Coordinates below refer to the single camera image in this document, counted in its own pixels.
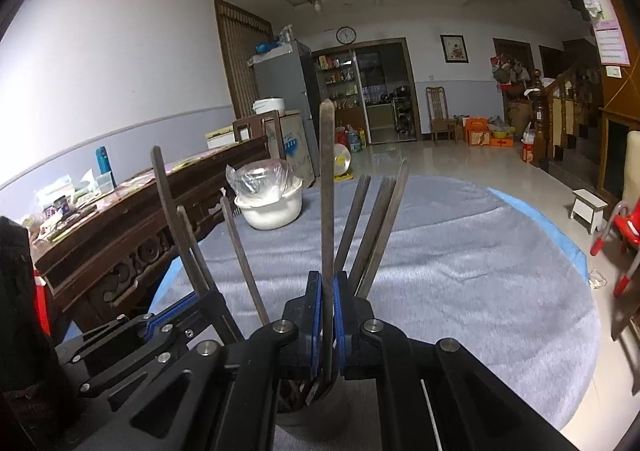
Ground carved dark wooden table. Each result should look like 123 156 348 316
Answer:
32 137 269 331

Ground dark metal utensil cup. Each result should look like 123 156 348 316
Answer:
276 376 352 443

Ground white bowl with plastic bag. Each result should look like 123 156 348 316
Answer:
226 158 304 231

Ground grey table cloth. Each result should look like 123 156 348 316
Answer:
150 173 601 451

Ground blue thermos bottle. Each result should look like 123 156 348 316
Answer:
96 146 116 186

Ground small white stool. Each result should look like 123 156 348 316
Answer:
570 189 608 234

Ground grey refrigerator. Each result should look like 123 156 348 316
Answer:
247 39 320 176

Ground red plastic chair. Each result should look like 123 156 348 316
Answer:
589 199 640 299

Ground orange boxes on floor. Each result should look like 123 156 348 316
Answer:
463 116 515 148

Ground wooden chair by wall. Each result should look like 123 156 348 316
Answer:
425 87 456 143

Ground round wall clock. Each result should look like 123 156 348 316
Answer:
335 26 357 46

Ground framed wall picture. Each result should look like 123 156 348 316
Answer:
440 35 469 63

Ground pink wall calendar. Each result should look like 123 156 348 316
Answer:
582 0 630 66

